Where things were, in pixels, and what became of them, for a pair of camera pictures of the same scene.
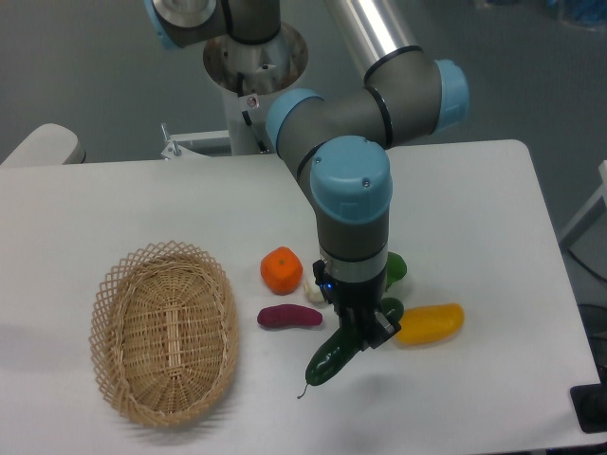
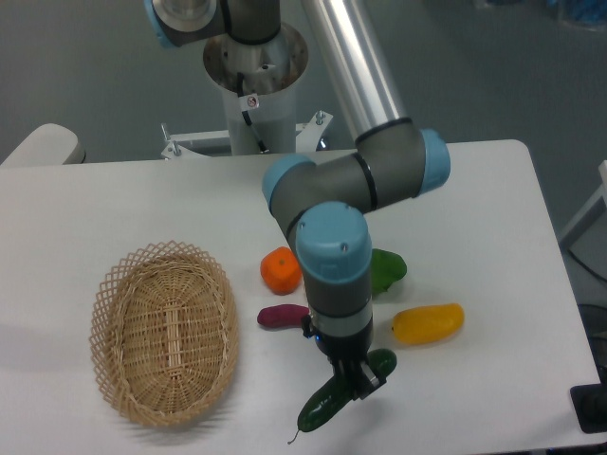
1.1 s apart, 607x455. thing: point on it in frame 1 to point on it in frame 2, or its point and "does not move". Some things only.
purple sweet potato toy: (285, 315) does not move
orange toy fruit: (282, 270) does not move
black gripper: (354, 303) to (346, 353)
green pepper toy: (396, 268) does not move
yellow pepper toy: (425, 323) does not move
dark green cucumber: (343, 346) to (335, 396)
